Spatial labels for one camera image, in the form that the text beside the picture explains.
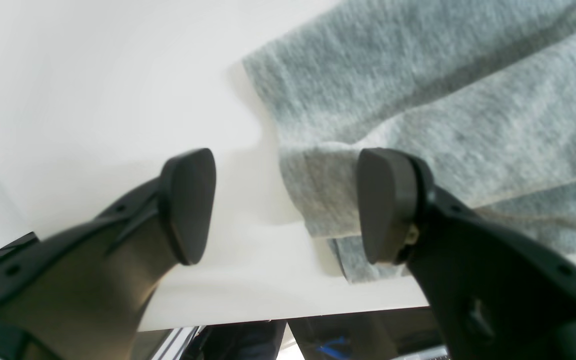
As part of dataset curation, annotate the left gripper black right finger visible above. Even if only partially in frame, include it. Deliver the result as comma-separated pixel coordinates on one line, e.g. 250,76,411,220
356,148,576,360

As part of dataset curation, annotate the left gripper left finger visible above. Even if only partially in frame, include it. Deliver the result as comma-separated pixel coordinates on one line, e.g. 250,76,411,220
0,148,217,360

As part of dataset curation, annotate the grey T-shirt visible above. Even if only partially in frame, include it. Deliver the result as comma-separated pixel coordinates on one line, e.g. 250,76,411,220
242,0,576,285

